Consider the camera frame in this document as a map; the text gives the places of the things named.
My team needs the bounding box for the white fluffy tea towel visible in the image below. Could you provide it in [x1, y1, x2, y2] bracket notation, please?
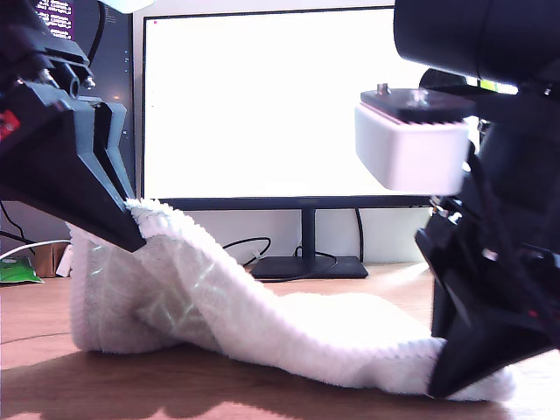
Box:
[67, 197, 517, 403]

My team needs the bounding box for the monitor with dark terminal screen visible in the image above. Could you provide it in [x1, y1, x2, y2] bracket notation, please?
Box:
[32, 0, 135, 193]

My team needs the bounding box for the brown cardboard box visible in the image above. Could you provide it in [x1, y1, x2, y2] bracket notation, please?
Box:
[33, 243, 67, 277]

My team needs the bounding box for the green packet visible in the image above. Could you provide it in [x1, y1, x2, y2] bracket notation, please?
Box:
[0, 256, 45, 285]

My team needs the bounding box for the black monitor with bright screen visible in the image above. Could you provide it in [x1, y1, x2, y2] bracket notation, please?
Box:
[139, 3, 438, 281]

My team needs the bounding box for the white cable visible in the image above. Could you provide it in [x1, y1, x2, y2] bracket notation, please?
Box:
[0, 239, 71, 262]

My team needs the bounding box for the black monitor power cable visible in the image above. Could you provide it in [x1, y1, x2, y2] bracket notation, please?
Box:
[354, 208, 366, 263]

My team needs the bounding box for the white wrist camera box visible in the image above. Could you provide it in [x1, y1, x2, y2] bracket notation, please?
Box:
[98, 0, 155, 15]
[353, 82, 478, 197]

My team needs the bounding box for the thin dark cable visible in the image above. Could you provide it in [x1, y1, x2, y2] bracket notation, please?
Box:
[0, 332, 71, 347]

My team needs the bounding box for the black usb cable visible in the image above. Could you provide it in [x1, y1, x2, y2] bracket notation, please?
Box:
[225, 236, 340, 281]

